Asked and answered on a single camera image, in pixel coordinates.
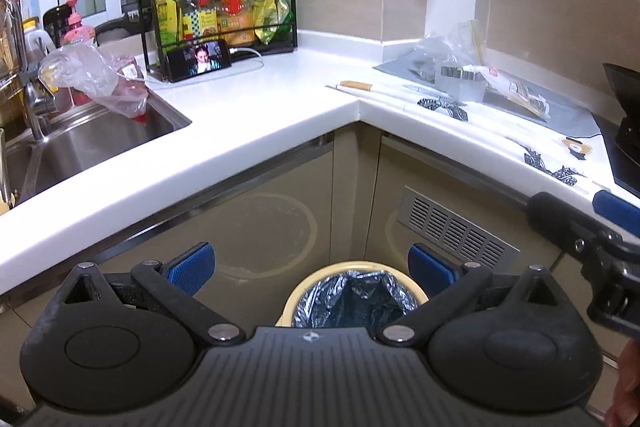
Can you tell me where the white yellow chopstick sleeve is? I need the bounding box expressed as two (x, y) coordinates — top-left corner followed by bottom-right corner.
(326, 79), (374, 94)

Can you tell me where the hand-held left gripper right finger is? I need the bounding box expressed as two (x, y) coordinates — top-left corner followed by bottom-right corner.
(377, 243), (561, 348)

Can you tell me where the grey counter mat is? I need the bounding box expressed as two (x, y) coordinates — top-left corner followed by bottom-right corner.
(374, 51), (609, 140)

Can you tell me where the green yellow label bottle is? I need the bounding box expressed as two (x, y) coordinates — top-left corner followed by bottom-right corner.
(152, 0), (184, 48)

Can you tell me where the clear wrapper with contents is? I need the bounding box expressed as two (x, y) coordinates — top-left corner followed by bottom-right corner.
(482, 69), (552, 118)

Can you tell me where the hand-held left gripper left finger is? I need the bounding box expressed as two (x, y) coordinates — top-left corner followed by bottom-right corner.
(60, 242), (246, 348)

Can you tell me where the white charging cable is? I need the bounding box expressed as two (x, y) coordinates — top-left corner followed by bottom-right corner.
(227, 48), (266, 74)

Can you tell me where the small metal container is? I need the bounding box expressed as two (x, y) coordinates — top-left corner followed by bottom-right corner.
(434, 66), (489, 104)

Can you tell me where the crumpled clear plastic bag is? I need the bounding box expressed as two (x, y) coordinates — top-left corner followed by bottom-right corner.
(412, 21), (490, 74)

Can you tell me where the clear plastic bag with red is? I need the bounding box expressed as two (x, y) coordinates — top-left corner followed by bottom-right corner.
(39, 43), (151, 122)

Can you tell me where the black bin liner bag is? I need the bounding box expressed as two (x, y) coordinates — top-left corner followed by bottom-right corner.
(292, 271), (418, 329)

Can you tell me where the black smartphone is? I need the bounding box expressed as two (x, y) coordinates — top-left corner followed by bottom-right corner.
(165, 39), (234, 83)

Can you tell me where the pink soap pump bottle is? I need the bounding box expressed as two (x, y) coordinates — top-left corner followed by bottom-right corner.
(62, 0), (97, 48)

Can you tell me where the yellow capped plastic jug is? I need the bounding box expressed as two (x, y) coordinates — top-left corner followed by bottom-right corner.
(22, 18), (56, 68)

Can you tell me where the stainless steel sink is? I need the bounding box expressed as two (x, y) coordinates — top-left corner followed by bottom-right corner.
(0, 92), (194, 208)

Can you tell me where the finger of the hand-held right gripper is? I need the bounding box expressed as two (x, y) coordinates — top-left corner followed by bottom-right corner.
(592, 189), (640, 240)
(526, 192), (626, 265)

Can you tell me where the grey cabinet vent grille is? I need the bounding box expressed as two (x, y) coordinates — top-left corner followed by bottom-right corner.
(398, 186), (521, 269)

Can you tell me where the yellow round trash bin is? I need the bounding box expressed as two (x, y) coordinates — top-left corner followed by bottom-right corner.
(275, 259), (431, 328)

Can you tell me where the red capped oil bottle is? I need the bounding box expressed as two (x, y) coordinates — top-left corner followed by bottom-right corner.
(182, 0), (219, 40)

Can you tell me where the person's right hand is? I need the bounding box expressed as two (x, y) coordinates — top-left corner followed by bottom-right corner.
(606, 337), (640, 427)

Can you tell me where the metal faucet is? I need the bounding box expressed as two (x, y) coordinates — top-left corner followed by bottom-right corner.
(22, 77), (59, 142)

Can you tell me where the round orange tape roll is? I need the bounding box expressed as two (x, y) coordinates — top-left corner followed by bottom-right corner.
(562, 137), (594, 160)

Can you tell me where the black wok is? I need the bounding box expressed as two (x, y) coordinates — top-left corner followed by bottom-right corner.
(602, 63), (640, 144)

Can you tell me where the white patterned paper sheet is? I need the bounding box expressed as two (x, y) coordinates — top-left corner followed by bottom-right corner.
(360, 82), (618, 198)

